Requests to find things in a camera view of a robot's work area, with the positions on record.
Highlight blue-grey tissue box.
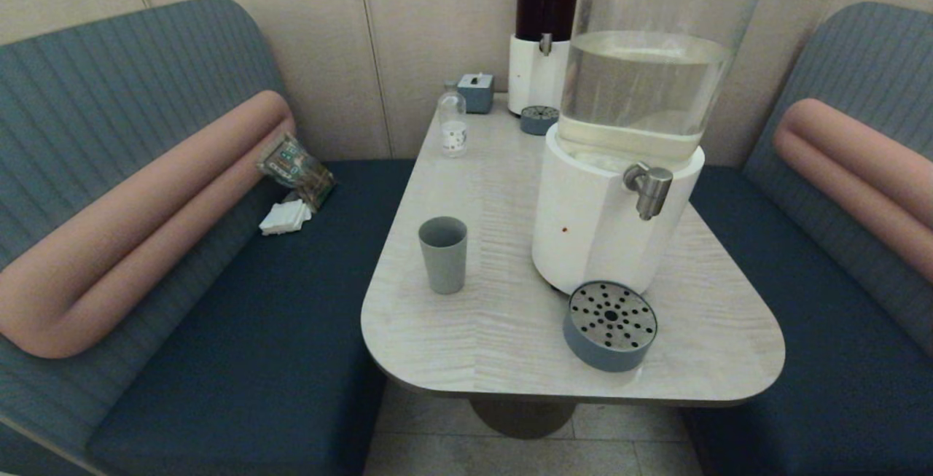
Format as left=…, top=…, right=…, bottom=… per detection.
left=458, top=73, right=495, bottom=114

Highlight pink bolster beside snack packet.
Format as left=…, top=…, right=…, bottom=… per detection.
left=0, top=90, right=297, bottom=359

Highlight pink bolster on empty sofa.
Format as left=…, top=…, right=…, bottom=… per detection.
left=773, top=98, right=933, bottom=284

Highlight large blue perforated drip tray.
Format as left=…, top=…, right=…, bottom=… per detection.
left=563, top=281, right=658, bottom=373

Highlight clear water dispenser white base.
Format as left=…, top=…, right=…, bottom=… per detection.
left=531, top=0, right=776, bottom=296

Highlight beige gold table pedestal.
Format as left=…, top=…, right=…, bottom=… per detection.
left=469, top=397, right=577, bottom=440

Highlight small clear glass bottle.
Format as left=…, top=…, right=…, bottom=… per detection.
left=437, top=81, right=468, bottom=158

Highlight blue sofa with snack packet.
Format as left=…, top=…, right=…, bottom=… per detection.
left=0, top=0, right=416, bottom=476

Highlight small blue perforated drip tray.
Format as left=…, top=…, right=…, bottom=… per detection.
left=520, top=105, right=560, bottom=136

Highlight grey plastic cup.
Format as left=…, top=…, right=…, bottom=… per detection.
left=418, top=216, right=468, bottom=294

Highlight white folded napkins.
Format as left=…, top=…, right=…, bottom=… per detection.
left=259, top=199, right=313, bottom=236

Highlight dark drink dispenser white base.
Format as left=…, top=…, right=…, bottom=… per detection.
left=507, top=0, right=584, bottom=117

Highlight clear snack packet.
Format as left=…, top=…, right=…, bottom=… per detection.
left=257, top=132, right=337, bottom=212

